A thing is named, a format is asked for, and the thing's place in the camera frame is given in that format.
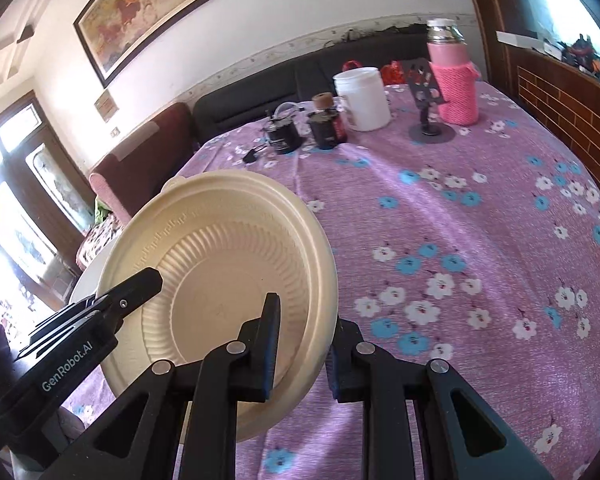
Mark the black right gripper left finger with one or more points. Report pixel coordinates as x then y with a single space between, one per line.
180 421

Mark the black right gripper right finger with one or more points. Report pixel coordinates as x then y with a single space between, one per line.
422 419

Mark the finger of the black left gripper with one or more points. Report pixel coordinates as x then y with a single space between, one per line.
114 305

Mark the white bowl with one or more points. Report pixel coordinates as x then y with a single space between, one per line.
88 281

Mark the beige paper plate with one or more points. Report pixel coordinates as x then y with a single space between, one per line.
221 242

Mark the patterned cushion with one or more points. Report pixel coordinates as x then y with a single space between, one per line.
97 239

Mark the maroon armchair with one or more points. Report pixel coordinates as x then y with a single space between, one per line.
135 170

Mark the small black charger plug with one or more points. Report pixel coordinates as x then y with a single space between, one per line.
252 155

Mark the black sofa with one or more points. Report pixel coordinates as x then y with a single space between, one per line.
300 78

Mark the black phone stand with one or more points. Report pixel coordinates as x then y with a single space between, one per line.
426 92

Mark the red plastic bag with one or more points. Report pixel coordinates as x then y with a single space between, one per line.
390 74

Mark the pink knitted sleeve flask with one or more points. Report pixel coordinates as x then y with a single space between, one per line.
454 71

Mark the black jar with cables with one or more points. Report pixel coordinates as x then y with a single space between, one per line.
280 130

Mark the framed painting on wall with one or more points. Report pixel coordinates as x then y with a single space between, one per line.
113 32

